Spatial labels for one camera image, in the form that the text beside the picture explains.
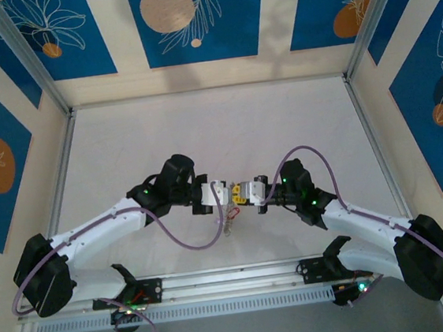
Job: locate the small clear plastic bag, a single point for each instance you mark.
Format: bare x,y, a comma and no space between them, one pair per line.
228,226

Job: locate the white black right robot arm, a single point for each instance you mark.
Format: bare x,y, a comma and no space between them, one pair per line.
361,216

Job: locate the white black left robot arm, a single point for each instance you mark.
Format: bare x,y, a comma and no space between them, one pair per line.
101,230

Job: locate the right controller board green light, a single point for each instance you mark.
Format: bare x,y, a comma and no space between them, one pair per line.
353,291

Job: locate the controller board green light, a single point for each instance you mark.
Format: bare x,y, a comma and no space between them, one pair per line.
353,291
128,314

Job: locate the left controller board green light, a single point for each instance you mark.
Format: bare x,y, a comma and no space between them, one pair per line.
128,314

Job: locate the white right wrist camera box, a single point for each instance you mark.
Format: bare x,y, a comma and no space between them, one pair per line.
256,191

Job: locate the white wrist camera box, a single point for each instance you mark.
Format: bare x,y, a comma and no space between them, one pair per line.
256,191
214,193

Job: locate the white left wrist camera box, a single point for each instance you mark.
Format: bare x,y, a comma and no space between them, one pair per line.
214,193

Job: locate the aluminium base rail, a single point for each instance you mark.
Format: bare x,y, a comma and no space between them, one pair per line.
233,277

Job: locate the aluminium table side rail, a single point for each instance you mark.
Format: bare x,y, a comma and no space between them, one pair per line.
62,163
373,138

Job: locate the aluminium frame post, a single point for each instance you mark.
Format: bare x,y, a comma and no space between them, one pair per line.
27,55
371,11

